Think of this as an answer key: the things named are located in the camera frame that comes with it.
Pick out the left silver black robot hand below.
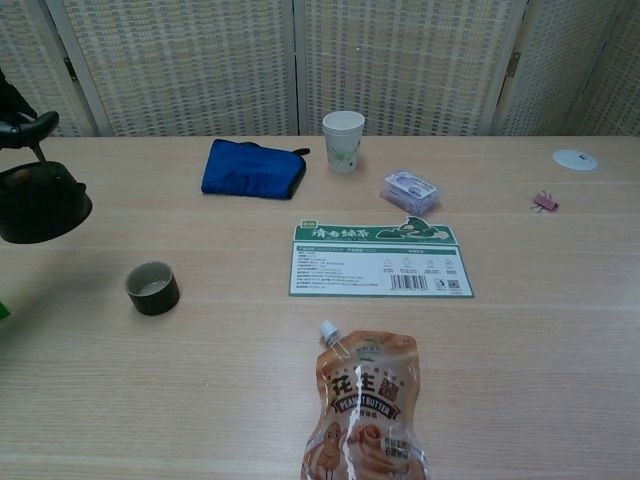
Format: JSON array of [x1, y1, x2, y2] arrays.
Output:
[[0, 67, 60, 151]]

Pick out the black cast iron teapot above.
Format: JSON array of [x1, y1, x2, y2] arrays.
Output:
[[0, 144, 94, 245]]

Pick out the dark green teacup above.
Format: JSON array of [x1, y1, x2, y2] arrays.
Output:
[[123, 261, 181, 317]]

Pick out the white paper cup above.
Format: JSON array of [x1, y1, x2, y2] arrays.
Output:
[[321, 110, 366, 175]]

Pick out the green tea label card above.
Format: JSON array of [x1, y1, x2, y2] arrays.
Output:
[[287, 215, 476, 300]]

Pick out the woven bamboo folding screen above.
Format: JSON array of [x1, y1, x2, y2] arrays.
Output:
[[0, 0, 640, 139]]

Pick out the blue folded cloth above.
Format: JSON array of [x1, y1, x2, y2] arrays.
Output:
[[200, 138, 311, 201]]

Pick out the clear box purple contents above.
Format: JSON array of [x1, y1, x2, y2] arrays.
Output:
[[378, 169, 445, 217]]

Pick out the peanut butter spout pouch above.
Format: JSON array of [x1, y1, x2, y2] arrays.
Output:
[[299, 320, 431, 480]]

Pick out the pink binder clip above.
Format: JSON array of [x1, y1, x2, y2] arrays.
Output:
[[531, 190, 561, 214]]

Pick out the white round disc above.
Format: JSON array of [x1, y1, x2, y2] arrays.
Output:
[[552, 148, 599, 173]]

